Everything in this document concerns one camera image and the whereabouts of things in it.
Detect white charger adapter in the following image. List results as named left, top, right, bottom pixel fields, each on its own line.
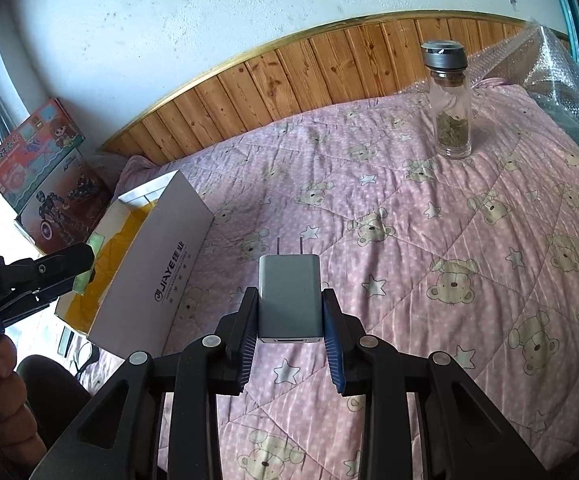
left=258, top=254, right=324, bottom=344

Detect green tape roll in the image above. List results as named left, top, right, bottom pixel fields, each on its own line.
left=71, top=233, right=108, bottom=295

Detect left hand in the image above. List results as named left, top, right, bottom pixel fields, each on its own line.
left=0, top=335, right=47, bottom=479

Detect colourful toy box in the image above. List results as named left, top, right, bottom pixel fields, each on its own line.
left=0, top=99, right=112, bottom=254

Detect white cardboard box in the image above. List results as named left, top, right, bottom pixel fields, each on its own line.
left=55, top=171, right=214, bottom=359

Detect pink bear quilt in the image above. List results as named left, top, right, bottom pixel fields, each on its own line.
left=76, top=77, right=579, bottom=480

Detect glass jar with metal lid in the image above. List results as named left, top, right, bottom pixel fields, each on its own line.
left=421, top=40, right=472, bottom=159

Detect bubble wrap sheet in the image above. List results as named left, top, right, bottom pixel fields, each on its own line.
left=403, top=22, right=579, bottom=172

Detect black cable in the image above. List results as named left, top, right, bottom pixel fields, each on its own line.
left=58, top=326, right=102, bottom=376

